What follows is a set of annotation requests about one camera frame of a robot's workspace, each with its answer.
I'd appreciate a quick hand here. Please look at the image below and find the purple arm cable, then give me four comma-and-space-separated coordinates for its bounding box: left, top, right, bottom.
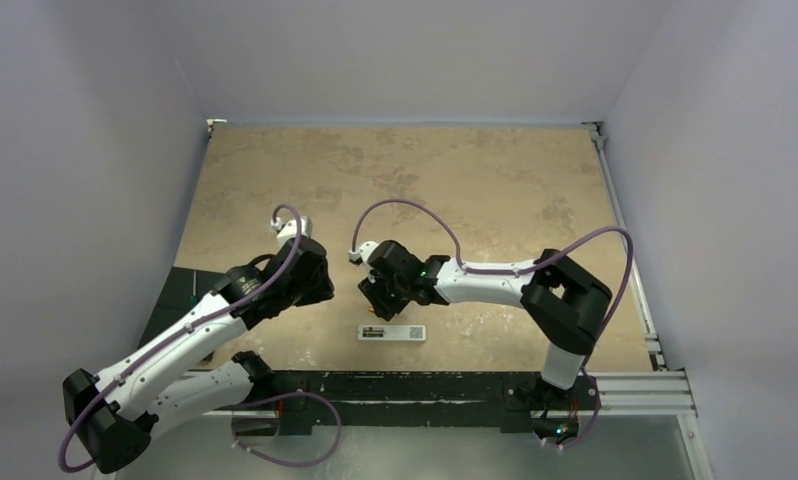
350, 199, 636, 452
57, 203, 306, 474

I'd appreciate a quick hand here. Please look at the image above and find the green handled screwdriver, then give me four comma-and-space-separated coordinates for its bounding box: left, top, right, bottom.
190, 270, 197, 307

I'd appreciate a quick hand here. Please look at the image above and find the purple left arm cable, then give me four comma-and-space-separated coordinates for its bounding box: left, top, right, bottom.
57, 203, 306, 474

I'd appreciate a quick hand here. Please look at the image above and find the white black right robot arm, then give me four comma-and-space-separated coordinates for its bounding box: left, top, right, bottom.
348, 240, 612, 407

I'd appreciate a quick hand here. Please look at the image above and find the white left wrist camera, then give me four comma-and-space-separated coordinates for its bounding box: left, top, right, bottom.
270, 216, 313, 248

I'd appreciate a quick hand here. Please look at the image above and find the white remote control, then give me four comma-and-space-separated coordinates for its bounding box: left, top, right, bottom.
357, 325, 427, 342

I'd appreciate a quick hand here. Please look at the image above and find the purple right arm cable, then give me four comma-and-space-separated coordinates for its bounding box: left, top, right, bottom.
350, 199, 636, 452

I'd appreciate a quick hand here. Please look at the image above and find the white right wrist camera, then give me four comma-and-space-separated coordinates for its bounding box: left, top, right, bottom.
348, 241, 379, 266

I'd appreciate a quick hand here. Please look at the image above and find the black mat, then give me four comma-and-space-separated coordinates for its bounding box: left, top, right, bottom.
138, 267, 223, 348

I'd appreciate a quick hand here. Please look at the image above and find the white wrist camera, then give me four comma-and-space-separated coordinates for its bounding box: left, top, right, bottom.
270, 216, 313, 248
348, 241, 379, 266

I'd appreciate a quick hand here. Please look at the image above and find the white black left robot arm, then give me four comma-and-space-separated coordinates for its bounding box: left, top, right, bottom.
58, 234, 334, 474

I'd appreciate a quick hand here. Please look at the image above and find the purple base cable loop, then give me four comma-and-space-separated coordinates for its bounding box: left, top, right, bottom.
229, 389, 344, 470

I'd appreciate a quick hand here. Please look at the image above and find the aluminium frame rail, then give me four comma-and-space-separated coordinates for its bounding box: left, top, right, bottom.
581, 121, 714, 479

